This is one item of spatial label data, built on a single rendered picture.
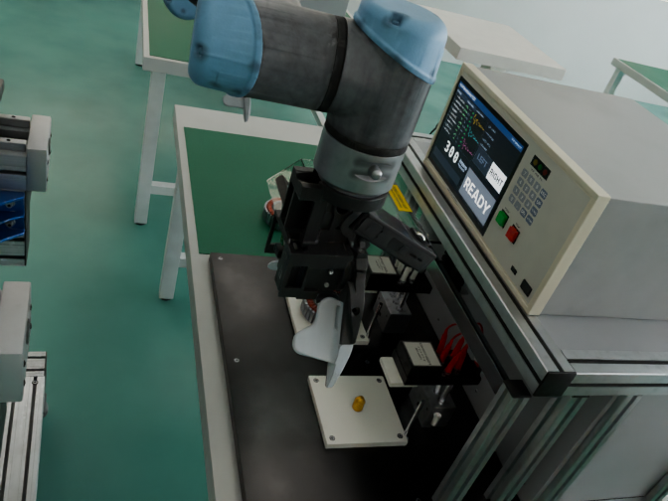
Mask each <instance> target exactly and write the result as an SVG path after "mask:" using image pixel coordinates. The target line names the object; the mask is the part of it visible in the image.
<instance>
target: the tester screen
mask: <svg viewBox="0 0 668 501"><path fill-rule="evenodd" d="M447 138H448V139H449V141H450V142H451V143H452V144H453V146H454V147H455V148H456V149H457V151H458V152H459V153H460V156H459V159H458V161H457V163H456V166H455V165H454V164H453V163H452V161H451V160H450V159H449V157H448V156H447V155H446V153H445V152H444V151H443V148H444V145H445V143H446V140H447ZM435 145H436V147H437V148H438V149H439V151H440V152H441V153H442V155H443V156H444V157H445V159H446V160H447V161H448V163H449V164H450V165H451V167H452V168H453V170H454V171H455V172H456V174H457V175H458V176H459V178H460V180H459V183H458V185H457V186H456V185H455V183H454V182H453V181H452V179H451V178H450V176H449V175H448V174H447V172H446V171H445V169H444V168H443V167H442V165H441V164H440V162H439V161H438V160H437V158H436V157H435V155H434V154H433V153H432V152H433V150H434V147H435ZM479 145H480V146H481V148H482V149H483V150H484V151H485V152H486V153H487V155H488V156H489V157H490V158H491V159H492V161H493V162H494V163H495V164H496V165H497V166H498V168H499V169H500V170H501V171H502V172H503V174H504V175H505V176H506V177H507V179H506V181H505V183H504V185H503V187H502V189H501V191H500V193H499V194H498V192H497V191H496V190H495V189H494V187H493V186H492V185H491V184H490V182H489V181H488V180H487V179H486V177H485V176H484V175H483V174H482V172H481V171H480V170H479V169H478V167H477V166H476V165H475V164H474V162H473V159H474V156H475V154H476V152H477V150H478V147H479ZM523 148H524V146H523V145H522V144H521V143H520V142H519V141H518V140H517V139H516V138H515V137H514V136H513V135H512V134H511V133H510V132H509V131H508V130H507V129H506V128H505V126H504V125H503V124H502V123H501V122H500V121H499V120H498V119H497V118H496V117H495V116H494V115H493V114H492V113H491V112H490V111H489V110H488V109H487V108H486V107H485V105H484V104H483V103H482V102H481V101H480V100H479V99H478V98H477V97H476V96H475V95H474V94H473V93H472V92H471V91H470V90H469V89H468V88H467V87H466V86H465V84H464V83H463V82H462V81H460V83H459V86H458V88H457V90H456V93H455V95H454V98H453V100H452V103H451V105H450V108H449V110H448V113H447V115H446V118H445V120H444V122H443V125H442V127H441V130H440V132H439V134H438V136H437V139H436V141H435V144H434V146H433V149H432V151H431V154H430V157H431V158H432V159H433V161H434V162H435V164H436V165H437V167H438V168H439V169H440V171H441V172H442V174H443V175H444V176H445V178H446V179H447V181H448V182H449V184H450V185H451V186H452V188H453V189H454V191H455V192H456V193H457V195H458V196H459V198H460V199H461V201H462V202H463V203H464V205H465V206H466V208H467V209H468V210H469V212H470V213H471V215H472V216H473V217H474V219H475V220H476V222H477V223H478V225H479V226H480V227H481V229H482V230H483V228H484V226H485V224H486V222H487V220H488V218H489V216H490V214H491V212H492V210H493V208H494V206H495V204H496V202H497V200H498V198H499V196H500V194H501V192H502V190H503V188H504V186H505V184H506V182H507V180H508V178H509V176H510V174H511V172H512V170H513V168H514V166H515V164H516V162H517V160H518V158H519V156H520V154H521V152H522V150H523ZM469 167H470V168H471V169H472V171H473V172H474V173H475V175H476V176H477V177H478V178H479V180H480V181H481V182H482V184H483V185H484V186H485V187H486V189H487V190H488V191H489V193H490V194H491V195H492V196H493V198H494V199H495V200H496V202H495V204H494V206H493V208H492V210H491V212H490V214H489V216H488V218H487V220H486V222H485V224H484V226H482V224H481V223H480V221H479V220H478V219H477V217H476V216H475V214H474V213H473V212H472V210H471V209H470V207H469V206H468V205H467V203H466V202H465V200H464V199H463V198H462V196H461V195H460V193H459V192H458V191H459V189H460V187H461V184H462V182H463V180H464V178H465V175H466V173H467V171H468V169H469Z"/></svg>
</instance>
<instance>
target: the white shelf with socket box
mask: <svg viewBox="0 0 668 501"><path fill-rule="evenodd" d="M417 5H419V4H417ZM420 6H421V7H423V8H425V9H427V10H429V11H431V12H432V13H434V14H435V15H437V16H438V17H439V18H440V19H441V20H442V21H443V23H444V24H445V26H446V29H447V40H446V43H445V46H444V47H445V48H446V49H447V50H448V51H449V52H450V53H451V54H452V55H453V56H454V57H455V58H456V59H457V60H460V61H465V62H469V63H474V64H478V65H481V67H480V68H482V69H487V70H492V71H497V72H502V73H505V72H506V70H507V71H512V72H517V73H522V74H526V75H531V76H536V77H541V78H546V79H551V80H555V81H560V82H561V81H562V79H563V77H564V75H565V73H566V71H567V70H566V69H565V68H563V67H562V66H561V65H559V64H558V63H557V62H555V61H554V60H553V59H551V58H550V57H549V56H548V55H546V54H545V53H544V52H542V51H541V50H540V49H538V48H537V47H536V46H534V45H533V44H532V43H531V42H529V41H528V40H527V39H525V38H524V37H523V36H521V35H520V34H519V33H518V32H516V31H515V30H514V29H512V28H511V27H510V26H507V25H503V24H499V23H494V22H490V21H486V20H482V19H477V18H473V17H469V16H465V15H461V14H456V13H452V12H448V11H444V10H440V9H435V8H431V7H427V6H423V5H420Z"/></svg>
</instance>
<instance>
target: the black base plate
mask: <svg viewBox="0 0 668 501"><path fill-rule="evenodd" d="M274 260H279V258H276V257H273V256H259V255H245V254H232V253H218V252H211V253H210V258H209V263H210V270H211V277H212V283H213V291H214V298H215V305H216V312H217V320H218V327H219V334H220V341H221V348H222V356H223V363H224V370H225V377H226V385H227V392H228V399H229V406H230V414H231V421H232V428H233V435H234V442H235V450H236V457H237V464H238V471H239V479H240V485H241V492H242V499H243V501H432V499H431V497H432V495H433V494H434V492H435V491H436V489H437V487H438V486H439V484H440V483H441V481H442V479H443V478H444V476H445V474H446V473H447V471H448V470H449V468H450V466H451V465H452V463H453V462H454V460H455V458H456V457H457V455H458V453H459V452H460V450H461V449H462V447H463V445H464V444H465V442H466V441H467V439H468V438H469V437H470V435H471V433H472V432H473V430H474V429H475V427H476V425H477V424H478V422H479V418H478V416H477V414H476V412H475V410H474V408H473V406H472V404H471V402H470V400H469V398H468V396H467V395H466V393H465V391H464V389H463V387H462V386H453V387H452V389H451V391H450V392H449V393H450V395H451V397H452V400H453V402H454V404H455V406H456V409H455V411H454V413H453V414H452V416H451V418H450V420H449V421H448V423H447V425H446V426H435V427H432V426H431V427H421V425H420V422H419V420H418V418H417V419H416V421H415V423H414V425H413V427H412V429H411V431H410V433H409V434H408V437H409V439H408V443H407V445H399V446H373V447H347V448H325V445H324V441H323V437H322V434H321V430H320V426H319V422H318V418H317V415H316V411H315V407H314V404H313V401H312V397H311V393H310V389H309V386H308V382H307V379H308V376H326V370H327V365H328V362H325V361H321V360H318V359H314V358H310V357H307V356H303V355H299V354H297V353H296V352H295V351H294V350H293V347H292V340H293V336H294V335H295V333H294V329H293V326H292V322H291V318H290V314H289V310H288V307H287V303H286V299H285V297H278V292H279V290H278V289H277V286H276V283H275V281H274V277H275V275H276V272H277V270H272V269H269V268H268V267H267V266H268V264H269V263H270V262H272V261H274ZM379 292H380V291H377V293H368V292H365V302H364V310H363V316H362V323H363V326H364V328H365V331H366V333H367V331H368V329H369V326H370V324H371V322H372V319H373V317H374V314H375V312H374V310H373V307H374V305H375V302H376V300H377V297H378V295H379ZM406 303H407V305H408V308H409V310H410V312H411V314H412V317H411V319H410V321H409V323H408V326H407V328H406V330H405V332H404V333H383V332H382V329H381V327H380V324H379V322H378V320H376V322H375V325H374V327H373V329H372V332H371V334H370V337H369V338H370V342H369V343H368V345H353V348H352V352H351V354H350V357H349V359H348V361H347V363H346V365H345V367H344V369H343V371H342V373H341V374H340V376H383V377H384V380H385V383H386V385H387V388H388V390H389V393H390V395H391V398H392V401H393V403H394V406H395V408H396V411H397V414H398V416H399V419H400V421H401V424H402V426H403V429H404V431H405V430H406V428H407V426H408V424H409V422H410V420H411V419H412V417H413V415H414V413H415V409H414V406H413V404H412V401H411V399H410V397H409V394H410V392H411V390H412V388H413V387H389V384H388V382H387V379H386V377H385V374H384V371H383V369H382V366H381V364H380V358H381V357H392V353H393V351H394V349H395V348H397V347H398V344H399V342H400V341H401V340H403V341H431V342H432V344H433V346H434V348H435V349H437V347H438V344H439V340H438V338H437V336H436V334H435V332H434V330H433V328H432V326H431V324H430V322H429V320H428V318H427V316H426V314H425V312H424V310H423V308H422V306H421V304H420V302H419V300H418V297H417V295H416V294H415V293H409V295H408V297H407V300H406ZM502 467H503V466H502V464H501V462H500V460H499V458H498V456H497V454H496V452H495V451H494V452H493V454H492V455H491V457H490V458H489V460H488V461H487V463H486V464H485V466H484V467H483V469H482V470H481V472H480V473H479V475H478V476H477V478H476V479H475V481H474V482H473V484H472V485H471V487H470V488H469V490H468V491H467V493H466V494H465V496H464V497H463V499H462V500H461V501H490V499H486V498H485V496H484V493H485V491H486V490H487V488H488V487H489V485H490V484H491V482H492V481H493V480H494V478H495V477H496V475H497V474H498V472H499V471H500V470H501V468H502Z"/></svg>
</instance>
